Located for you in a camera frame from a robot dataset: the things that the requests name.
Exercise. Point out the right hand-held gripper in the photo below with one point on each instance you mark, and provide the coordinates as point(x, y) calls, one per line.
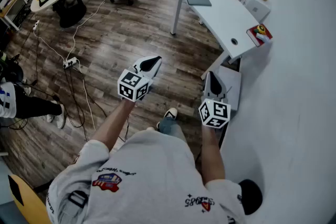
point(214, 112)

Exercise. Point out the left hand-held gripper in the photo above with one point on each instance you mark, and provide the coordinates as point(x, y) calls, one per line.
point(131, 85)

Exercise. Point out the grey notebook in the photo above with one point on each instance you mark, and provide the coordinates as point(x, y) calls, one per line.
point(198, 0)

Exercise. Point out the person's left forearm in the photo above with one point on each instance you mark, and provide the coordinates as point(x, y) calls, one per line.
point(113, 123)

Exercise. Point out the person's right forearm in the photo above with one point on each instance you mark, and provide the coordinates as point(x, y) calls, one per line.
point(211, 154)

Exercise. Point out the grey flat panel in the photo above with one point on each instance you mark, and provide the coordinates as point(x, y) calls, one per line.
point(231, 86)

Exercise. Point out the person's right shoe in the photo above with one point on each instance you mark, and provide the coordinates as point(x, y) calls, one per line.
point(170, 113)

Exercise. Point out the person's shoe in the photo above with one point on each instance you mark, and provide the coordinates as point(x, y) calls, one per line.
point(170, 113)
point(150, 128)

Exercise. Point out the red book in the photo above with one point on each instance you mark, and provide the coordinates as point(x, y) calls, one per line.
point(251, 36)

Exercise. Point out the person's left shoe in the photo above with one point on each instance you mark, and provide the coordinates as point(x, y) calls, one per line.
point(150, 128)

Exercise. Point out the light blue handheld fan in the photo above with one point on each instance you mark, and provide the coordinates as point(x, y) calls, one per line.
point(263, 38)

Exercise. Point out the white desk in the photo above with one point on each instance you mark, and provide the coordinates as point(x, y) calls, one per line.
point(220, 15)

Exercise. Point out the yellow green toy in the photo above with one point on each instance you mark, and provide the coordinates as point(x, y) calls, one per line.
point(260, 29)

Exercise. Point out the white power strip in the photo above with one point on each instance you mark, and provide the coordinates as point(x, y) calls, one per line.
point(70, 62)
point(36, 25)

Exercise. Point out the white box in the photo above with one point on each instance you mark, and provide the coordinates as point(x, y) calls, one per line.
point(256, 8)

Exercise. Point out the person's grey shirt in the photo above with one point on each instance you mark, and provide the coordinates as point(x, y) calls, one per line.
point(147, 178)

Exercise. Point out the black bag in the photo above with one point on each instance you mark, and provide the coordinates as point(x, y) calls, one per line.
point(10, 70)

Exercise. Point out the wooden shelf cabinet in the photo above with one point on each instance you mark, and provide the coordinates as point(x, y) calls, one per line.
point(13, 5)

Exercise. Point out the yellow round table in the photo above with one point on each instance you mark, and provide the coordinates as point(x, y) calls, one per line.
point(29, 204)

